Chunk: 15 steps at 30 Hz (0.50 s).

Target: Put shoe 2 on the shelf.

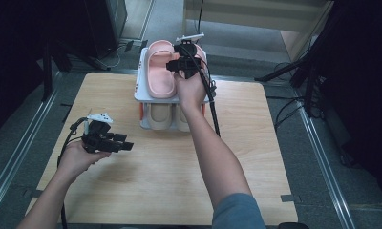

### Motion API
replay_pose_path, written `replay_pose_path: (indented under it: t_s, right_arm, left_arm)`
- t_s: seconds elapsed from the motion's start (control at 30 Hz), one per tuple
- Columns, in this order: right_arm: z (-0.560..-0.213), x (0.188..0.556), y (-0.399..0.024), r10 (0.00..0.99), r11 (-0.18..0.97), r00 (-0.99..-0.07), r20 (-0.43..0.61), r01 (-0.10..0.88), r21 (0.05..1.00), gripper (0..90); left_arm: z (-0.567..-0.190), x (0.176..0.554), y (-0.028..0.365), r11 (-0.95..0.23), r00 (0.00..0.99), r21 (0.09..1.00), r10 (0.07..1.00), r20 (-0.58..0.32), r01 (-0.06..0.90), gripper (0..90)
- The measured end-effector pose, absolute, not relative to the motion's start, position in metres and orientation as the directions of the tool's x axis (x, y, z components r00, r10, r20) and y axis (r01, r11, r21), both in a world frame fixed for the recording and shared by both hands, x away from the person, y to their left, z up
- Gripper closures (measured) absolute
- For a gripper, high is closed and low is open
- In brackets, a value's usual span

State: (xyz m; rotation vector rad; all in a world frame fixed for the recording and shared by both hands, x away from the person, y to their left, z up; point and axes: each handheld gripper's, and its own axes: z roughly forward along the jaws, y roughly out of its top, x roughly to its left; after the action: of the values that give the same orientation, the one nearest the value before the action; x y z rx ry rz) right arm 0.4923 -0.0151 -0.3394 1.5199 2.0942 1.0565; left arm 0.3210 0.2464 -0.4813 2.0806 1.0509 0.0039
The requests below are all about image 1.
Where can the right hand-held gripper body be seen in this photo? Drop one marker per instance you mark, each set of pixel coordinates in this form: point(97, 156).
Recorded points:
point(187, 62)

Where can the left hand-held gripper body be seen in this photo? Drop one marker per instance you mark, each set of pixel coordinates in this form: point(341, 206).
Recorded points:
point(98, 136)

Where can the pink slide slipper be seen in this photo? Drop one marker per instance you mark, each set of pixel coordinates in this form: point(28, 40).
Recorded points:
point(201, 54)
point(160, 82)

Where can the white two-tier shoe rack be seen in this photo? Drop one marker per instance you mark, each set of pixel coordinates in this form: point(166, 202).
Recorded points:
point(141, 79)

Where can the cream perforated clog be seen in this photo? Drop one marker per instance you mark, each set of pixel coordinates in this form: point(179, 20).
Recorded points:
point(159, 116)
point(182, 120)

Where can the person's right hand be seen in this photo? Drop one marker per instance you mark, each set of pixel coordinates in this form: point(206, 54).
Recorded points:
point(190, 90)

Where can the person's left hand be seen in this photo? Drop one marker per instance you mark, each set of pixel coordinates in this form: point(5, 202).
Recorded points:
point(77, 159)

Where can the dark grey cabinet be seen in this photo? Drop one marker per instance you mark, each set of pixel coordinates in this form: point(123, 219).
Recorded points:
point(112, 22)

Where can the black tape strip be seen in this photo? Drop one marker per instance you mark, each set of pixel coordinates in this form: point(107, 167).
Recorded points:
point(36, 193)
point(289, 198)

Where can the light wooden cabinet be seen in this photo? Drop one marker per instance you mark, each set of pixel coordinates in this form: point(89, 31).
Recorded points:
point(259, 16)

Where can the black metal stand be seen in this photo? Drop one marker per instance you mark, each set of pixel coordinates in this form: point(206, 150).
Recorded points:
point(47, 63)

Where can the black tripod stand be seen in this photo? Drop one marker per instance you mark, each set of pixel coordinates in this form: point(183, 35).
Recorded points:
point(307, 63)

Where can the person's grey-blue sleeve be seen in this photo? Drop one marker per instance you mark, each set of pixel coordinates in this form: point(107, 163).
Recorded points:
point(238, 213)

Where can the metal floor rail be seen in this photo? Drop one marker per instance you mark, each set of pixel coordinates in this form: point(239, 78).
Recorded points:
point(20, 149)
point(326, 171)

